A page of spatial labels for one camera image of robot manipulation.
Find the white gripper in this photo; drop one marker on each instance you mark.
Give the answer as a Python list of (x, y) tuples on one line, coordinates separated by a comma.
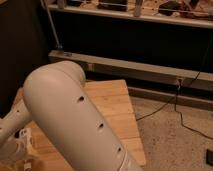
[(16, 149)]

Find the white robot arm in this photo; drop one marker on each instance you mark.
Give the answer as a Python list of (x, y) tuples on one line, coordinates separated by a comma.
[(54, 98)]

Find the metal pole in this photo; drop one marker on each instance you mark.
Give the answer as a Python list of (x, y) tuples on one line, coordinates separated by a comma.
[(58, 44)]

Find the black box on floor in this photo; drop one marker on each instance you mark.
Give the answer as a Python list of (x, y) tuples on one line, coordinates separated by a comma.
[(209, 157)]

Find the metal shelf rail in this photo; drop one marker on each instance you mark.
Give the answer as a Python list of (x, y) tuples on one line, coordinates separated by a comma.
[(134, 16)]

